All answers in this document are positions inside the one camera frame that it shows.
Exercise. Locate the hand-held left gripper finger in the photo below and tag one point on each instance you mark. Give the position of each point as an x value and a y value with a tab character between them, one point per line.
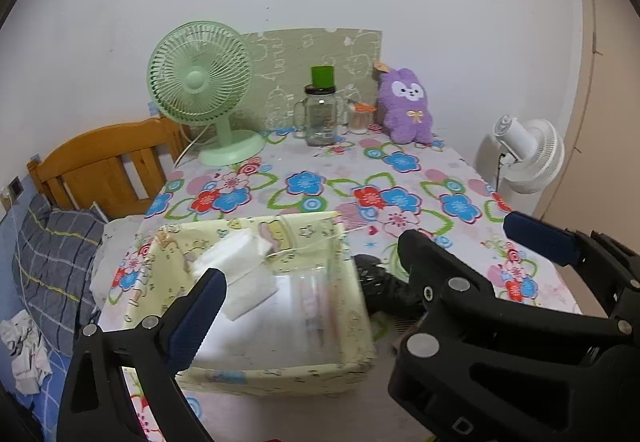
200	317

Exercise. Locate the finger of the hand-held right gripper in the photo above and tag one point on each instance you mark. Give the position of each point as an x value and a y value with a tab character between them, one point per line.
540	234
425	267

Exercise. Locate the black plastic bag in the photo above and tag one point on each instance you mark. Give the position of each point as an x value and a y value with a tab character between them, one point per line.
380	284

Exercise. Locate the white tissue pack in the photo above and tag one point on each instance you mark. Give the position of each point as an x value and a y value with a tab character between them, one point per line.
240	257

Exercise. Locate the yellow fabric storage basket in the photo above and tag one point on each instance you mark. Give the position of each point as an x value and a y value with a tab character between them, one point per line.
280	377

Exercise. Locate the white floor fan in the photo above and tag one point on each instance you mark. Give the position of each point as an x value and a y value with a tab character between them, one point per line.
535	147

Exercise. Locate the white bedding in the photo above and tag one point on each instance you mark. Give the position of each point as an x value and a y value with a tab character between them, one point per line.
115	247

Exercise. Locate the floral tablecloth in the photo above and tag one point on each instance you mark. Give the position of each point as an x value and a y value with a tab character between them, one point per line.
325	162

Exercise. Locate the purple plush rabbit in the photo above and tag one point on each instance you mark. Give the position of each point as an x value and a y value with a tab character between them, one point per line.
407	115

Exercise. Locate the grey plaid pillow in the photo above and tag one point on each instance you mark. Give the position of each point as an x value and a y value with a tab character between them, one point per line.
55	262

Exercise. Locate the cotton swab jar orange lid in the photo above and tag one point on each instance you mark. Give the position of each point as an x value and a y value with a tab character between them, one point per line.
360	120

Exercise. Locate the beige wooden cabinet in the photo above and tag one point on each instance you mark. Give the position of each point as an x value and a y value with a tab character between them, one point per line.
605	72

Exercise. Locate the white crumpled cloth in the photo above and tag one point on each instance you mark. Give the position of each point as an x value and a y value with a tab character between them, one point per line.
27	352

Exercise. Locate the blue bedsheet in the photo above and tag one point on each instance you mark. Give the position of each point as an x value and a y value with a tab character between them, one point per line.
45	402

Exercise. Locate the glass jar with green cap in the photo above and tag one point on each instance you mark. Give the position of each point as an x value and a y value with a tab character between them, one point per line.
321	117

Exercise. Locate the wooden bed headboard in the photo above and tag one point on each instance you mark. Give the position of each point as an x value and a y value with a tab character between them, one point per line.
95	162

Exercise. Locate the green desk fan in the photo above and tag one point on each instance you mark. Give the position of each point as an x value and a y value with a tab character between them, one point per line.
197	75

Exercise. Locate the green patterned board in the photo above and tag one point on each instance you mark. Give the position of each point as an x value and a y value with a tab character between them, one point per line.
300	52

